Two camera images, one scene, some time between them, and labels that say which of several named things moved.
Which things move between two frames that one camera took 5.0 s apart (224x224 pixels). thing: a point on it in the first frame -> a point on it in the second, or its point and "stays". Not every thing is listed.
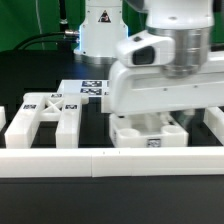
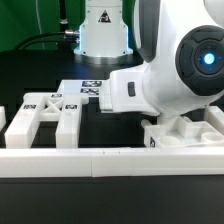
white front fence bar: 111,162 stays
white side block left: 3,118 stays
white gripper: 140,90 -> 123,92
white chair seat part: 147,130 -> 182,133
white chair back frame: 62,107 stays
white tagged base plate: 89,88 stays
